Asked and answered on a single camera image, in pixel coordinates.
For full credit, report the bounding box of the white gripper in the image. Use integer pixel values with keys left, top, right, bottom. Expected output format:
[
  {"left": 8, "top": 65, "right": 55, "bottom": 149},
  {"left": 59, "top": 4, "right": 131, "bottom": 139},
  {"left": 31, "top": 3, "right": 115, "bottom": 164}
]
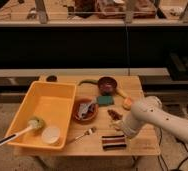
[{"left": 111, "top": 114, "right": 144, "bottom": 139}]

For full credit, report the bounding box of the yellow plastic tray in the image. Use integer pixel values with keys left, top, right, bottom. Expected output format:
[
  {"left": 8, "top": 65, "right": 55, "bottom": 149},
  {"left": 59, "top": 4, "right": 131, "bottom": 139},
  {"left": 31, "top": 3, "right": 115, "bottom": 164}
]
[{"left": 6, "top": 81, "right": 76, "bottom": 151}]

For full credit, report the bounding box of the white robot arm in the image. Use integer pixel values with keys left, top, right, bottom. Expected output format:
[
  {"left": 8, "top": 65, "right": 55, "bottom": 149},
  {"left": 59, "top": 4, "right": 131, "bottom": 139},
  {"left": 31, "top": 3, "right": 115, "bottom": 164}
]
[{"left": 113, "top": 96, "right": 188, "bottom": 144}]

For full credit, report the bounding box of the pile of brown nuts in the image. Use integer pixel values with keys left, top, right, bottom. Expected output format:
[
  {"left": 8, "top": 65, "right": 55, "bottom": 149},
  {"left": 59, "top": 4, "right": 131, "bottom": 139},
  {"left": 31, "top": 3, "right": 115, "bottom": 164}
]
[{"left": 108, "top": 109, "right": 122, "bottom": 121}]

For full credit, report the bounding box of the orange fruit piece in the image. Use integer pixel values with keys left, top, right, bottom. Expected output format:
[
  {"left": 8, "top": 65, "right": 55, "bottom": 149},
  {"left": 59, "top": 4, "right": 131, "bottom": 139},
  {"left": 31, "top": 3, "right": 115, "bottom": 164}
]
[{"left": 122, "top": 97, "right": 133, "bottom": 110}]

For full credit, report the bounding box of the green sponge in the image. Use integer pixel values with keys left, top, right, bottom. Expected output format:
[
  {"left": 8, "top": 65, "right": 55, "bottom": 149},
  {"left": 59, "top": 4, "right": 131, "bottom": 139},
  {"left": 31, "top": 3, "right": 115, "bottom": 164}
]
[{"left": 97, "top": 96, "right": 114, "bottom": 106}]

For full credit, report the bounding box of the orange bowl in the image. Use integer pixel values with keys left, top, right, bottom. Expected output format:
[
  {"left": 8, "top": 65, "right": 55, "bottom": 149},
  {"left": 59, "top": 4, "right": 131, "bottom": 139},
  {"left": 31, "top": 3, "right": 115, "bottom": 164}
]
[{"left": 72, "top": 98, "right": 98, "bottom": 124}]

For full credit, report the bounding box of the dark red bowl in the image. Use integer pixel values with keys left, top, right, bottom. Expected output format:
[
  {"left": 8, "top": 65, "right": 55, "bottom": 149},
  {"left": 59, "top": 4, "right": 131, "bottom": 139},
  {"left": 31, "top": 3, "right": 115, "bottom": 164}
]
[{"left": 97, "top": 77, "right": 117, "bottom": 96}]

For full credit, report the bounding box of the crumpled wrapper in bowl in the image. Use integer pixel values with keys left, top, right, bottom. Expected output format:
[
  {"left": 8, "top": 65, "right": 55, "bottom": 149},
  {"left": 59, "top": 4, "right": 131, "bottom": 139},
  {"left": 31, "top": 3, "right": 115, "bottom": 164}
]
[{"left": 77, "top": 101, "right": 95, "bottom": 120}]

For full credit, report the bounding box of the metal fork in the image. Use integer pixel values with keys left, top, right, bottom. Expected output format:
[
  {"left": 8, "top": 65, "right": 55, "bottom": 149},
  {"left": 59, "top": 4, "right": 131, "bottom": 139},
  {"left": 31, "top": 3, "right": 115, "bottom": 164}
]
[{"left": 67, "top": 127, "right": 97, "bottom": 144}]

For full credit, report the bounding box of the white round lid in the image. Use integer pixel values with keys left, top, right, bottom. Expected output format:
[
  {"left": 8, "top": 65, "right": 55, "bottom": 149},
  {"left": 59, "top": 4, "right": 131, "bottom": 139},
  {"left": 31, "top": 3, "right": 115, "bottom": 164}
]
[{"left": 41, "top": 126, "right": 60, "bottom": 144}]

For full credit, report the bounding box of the small dark round cup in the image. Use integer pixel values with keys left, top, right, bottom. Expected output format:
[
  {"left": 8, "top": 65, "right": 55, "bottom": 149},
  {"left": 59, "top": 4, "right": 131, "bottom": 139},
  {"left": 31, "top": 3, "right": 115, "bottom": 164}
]
[{"left": 46, "top": 75, "right": 58, "bottom": 82}]

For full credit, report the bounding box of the green head dish brush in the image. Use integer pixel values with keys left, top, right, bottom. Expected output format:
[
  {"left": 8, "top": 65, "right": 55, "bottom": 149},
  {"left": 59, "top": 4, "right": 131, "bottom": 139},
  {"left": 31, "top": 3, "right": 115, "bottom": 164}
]
[{"left": 0, "top": 117, "right": 45, "bottom": 146}]

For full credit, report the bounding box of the wooden spoon handle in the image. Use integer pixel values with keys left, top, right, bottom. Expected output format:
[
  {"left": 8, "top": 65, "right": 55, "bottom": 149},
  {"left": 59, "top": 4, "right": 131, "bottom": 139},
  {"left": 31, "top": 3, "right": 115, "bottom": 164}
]
[{"left": 116, "top": 88, "right": 128, "bottom": 99}]

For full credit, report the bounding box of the black cable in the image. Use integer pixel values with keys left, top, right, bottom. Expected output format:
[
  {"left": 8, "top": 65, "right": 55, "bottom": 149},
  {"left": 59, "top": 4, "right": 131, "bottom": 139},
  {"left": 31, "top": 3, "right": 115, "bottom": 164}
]
[{"left": 156, "top": 99, "right": 188, "bottom": 171}]

